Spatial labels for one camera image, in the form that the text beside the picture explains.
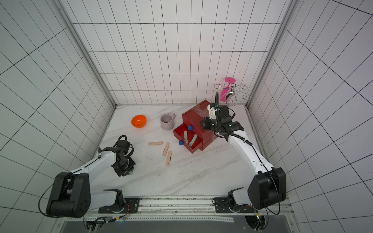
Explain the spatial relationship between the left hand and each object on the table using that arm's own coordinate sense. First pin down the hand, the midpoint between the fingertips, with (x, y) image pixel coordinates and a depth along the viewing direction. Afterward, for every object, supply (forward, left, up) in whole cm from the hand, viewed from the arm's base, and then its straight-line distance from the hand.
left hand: (131, 173), depth 84 cm
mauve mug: (+34, -19, +7) cm, 39 cm away
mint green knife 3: (0, -1, +3) cm, 3 cm away
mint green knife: (+21, -32, +9) cm, 39 cm away
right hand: (+23, -42, +20) cm, 52 cm away
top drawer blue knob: (+20, -35, +19) cm, 45 cm away
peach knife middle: (+16, -19, +1) cm, 24 cm away
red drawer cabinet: (+24, -35, +6) cm, 43 cm away
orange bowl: (+37, +4, +2) cm, 38 cm away
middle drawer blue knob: (+15, -30, +11) cm, 35 cm away
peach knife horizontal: (+20, -11, 0) cm, 23 cm away
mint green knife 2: (+18, -37, +8) cm, 42 cm away
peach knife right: (+9, -21, 0) cm, 23 cm away
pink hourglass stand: (+62, -64, +6) cm, 89 cm away
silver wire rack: (+38, -64, +29) cm, 80 cm away
